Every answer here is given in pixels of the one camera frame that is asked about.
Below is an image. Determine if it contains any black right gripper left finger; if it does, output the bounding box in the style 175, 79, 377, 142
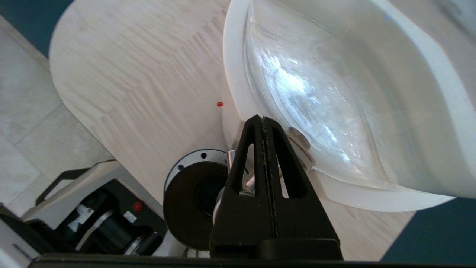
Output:
210, 115, 278, 258

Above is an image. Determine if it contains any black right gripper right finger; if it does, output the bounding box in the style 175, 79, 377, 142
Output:
263, 117, 337, 239

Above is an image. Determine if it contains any black tapered cup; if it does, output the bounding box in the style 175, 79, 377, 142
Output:
163, 161, 233, 251

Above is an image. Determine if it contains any silver metal dispenser tap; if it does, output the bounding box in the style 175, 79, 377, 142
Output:
214, 127, 316, 224

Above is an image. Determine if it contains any large blue-grey perforated drip tray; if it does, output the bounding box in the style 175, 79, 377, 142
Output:
165, 149, 228, 186

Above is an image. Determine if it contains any large white water dispenser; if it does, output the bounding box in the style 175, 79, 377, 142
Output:
222, 0, 476, 213

